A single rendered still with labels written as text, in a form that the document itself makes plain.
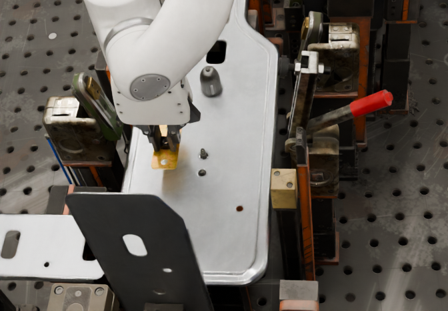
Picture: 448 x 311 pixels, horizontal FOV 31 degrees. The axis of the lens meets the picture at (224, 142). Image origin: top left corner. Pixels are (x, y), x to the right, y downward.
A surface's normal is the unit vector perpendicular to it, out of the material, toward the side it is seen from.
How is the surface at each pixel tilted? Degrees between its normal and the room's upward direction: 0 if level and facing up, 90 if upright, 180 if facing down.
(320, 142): 0
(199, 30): 72
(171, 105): 89
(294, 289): 0
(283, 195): 90
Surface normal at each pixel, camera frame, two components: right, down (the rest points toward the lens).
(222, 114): -0.11, -0.56
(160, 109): -0.03, 0.85
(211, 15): 0.65, 0.26
